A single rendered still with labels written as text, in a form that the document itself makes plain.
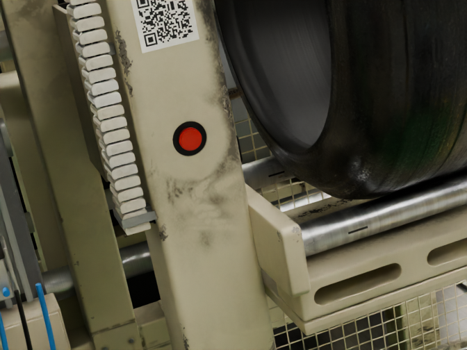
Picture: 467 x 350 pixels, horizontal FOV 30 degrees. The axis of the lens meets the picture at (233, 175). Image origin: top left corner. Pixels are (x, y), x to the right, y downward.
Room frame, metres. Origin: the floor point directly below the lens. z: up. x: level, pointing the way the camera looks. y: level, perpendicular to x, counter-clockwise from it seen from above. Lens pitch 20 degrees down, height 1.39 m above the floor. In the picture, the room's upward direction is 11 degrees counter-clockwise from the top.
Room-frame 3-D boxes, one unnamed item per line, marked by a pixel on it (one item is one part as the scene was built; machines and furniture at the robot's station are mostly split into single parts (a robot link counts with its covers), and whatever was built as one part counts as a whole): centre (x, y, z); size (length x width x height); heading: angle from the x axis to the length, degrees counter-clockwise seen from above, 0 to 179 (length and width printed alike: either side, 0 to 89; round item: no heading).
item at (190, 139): (1.08, 0.05, 1.06); 0.03 x 0.02 x 0.03; 107
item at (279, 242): (1.18, 0.00, 0.90); 0.40 x 0.03 x 0.10; 17
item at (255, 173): (1.36, -0.14, 0.90); 0.35 x 0.05 x 0.05; 107
